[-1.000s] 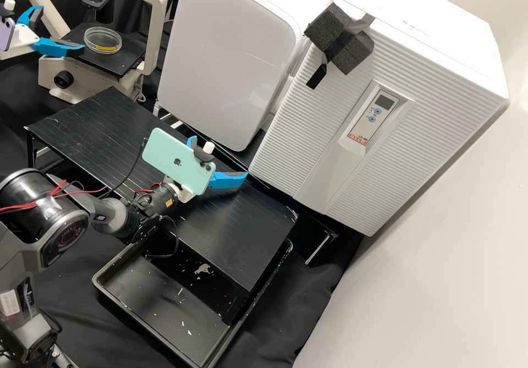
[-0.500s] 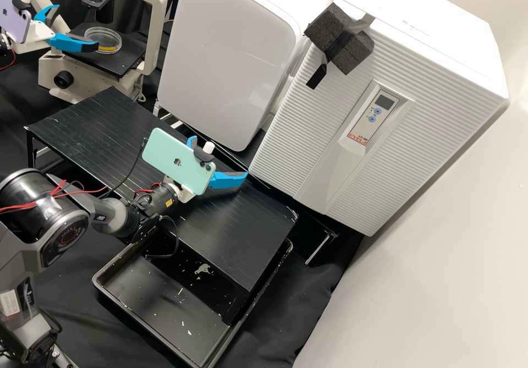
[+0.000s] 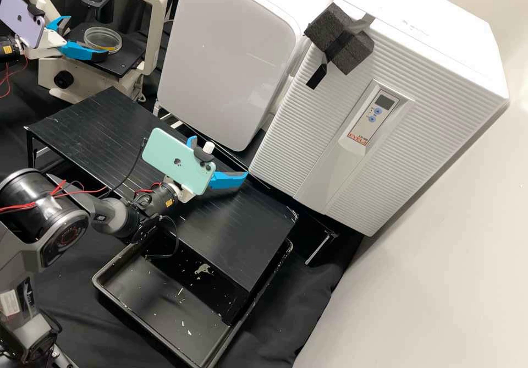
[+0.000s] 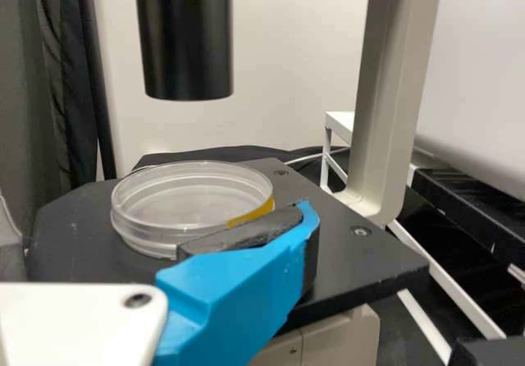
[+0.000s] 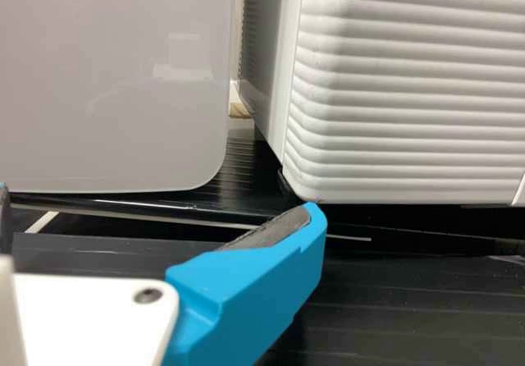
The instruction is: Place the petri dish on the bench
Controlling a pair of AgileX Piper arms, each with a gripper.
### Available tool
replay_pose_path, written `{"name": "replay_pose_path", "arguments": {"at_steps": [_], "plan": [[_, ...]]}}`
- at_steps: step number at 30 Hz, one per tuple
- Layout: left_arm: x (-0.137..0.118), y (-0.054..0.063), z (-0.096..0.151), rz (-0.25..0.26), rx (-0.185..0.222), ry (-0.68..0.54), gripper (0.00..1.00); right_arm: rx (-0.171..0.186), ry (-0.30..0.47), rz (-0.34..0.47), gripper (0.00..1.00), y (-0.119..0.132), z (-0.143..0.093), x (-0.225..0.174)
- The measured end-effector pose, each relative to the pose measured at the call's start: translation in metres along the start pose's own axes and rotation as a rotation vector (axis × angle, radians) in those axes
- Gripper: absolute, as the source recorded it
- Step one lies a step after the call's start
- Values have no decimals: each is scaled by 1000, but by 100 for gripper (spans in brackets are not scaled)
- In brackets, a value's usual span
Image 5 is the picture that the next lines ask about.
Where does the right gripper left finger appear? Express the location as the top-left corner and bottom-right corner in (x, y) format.
(0, 181), (14, 256)

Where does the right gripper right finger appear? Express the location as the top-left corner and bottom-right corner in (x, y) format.
(162, 200), (330, 366)

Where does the black platform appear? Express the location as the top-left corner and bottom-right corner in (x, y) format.
(11, 230), (525, 366)
(7, 126), (525, 257)

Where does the white box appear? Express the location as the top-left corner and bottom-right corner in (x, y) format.
(0, 0), (240, 195)

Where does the incubator door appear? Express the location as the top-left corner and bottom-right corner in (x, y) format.
(281, 0), (525, 208)

